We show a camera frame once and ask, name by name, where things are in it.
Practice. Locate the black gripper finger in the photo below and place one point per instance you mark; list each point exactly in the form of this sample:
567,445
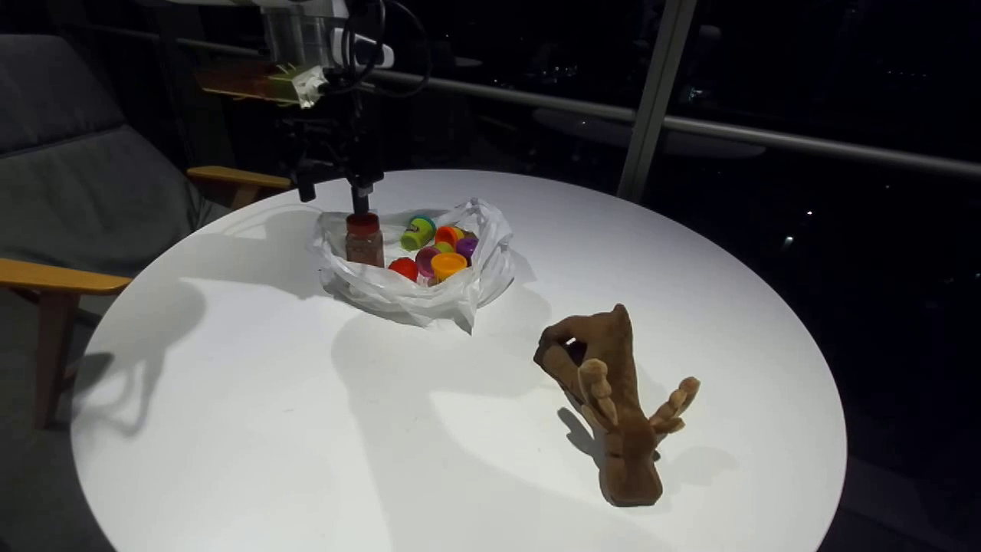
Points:
305,181
362,188

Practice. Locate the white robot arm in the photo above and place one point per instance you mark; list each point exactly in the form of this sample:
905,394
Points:
326,51

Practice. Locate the red play dough tub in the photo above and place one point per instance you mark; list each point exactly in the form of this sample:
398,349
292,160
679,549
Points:
406,268

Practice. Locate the orange play dough tub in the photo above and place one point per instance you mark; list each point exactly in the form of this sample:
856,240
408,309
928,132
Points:
448,235

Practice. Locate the grey window post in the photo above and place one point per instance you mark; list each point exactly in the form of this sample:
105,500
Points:
657,97

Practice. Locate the grey armchair with wooden arms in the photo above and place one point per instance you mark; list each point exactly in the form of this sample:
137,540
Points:
83,197

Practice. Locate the spice jar with red lid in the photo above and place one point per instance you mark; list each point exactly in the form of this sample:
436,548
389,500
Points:
362,240

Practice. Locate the green play dough tub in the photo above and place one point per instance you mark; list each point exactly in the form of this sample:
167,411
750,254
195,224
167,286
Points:
418,230

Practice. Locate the metal window railing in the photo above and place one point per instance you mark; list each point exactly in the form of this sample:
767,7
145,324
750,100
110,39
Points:
670,121

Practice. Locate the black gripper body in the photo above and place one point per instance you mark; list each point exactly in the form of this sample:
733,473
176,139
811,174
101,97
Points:
343,127

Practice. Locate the white plastic bag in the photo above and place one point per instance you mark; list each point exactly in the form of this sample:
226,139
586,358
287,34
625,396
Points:
391,294

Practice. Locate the yellow play dough tub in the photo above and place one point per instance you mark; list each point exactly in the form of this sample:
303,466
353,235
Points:
446,264

